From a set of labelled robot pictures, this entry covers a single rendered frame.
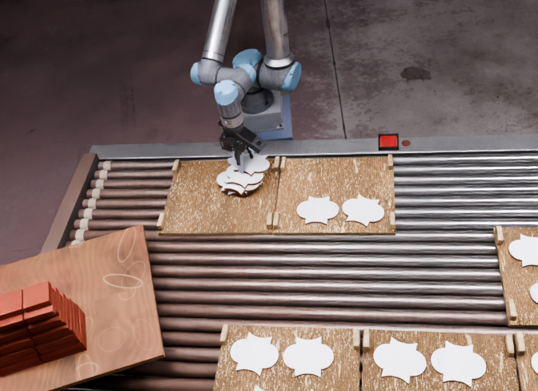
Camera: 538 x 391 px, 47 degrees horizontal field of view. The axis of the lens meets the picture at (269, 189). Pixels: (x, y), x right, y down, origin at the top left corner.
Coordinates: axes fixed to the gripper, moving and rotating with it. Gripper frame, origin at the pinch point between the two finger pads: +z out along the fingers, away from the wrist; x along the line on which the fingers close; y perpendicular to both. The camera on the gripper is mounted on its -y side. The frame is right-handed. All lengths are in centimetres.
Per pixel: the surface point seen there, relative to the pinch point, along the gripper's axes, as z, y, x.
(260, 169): 0.5, -5.3, 0.3
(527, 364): 7, -105, 35
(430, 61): 100, -8, -206
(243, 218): 7.1, -6.8, 18.1
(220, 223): 7.2, -0.3, 23.3
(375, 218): 6.1, -49.5, 2.8
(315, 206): 6.1, -28.7, 5.0
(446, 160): 9, -63, -34
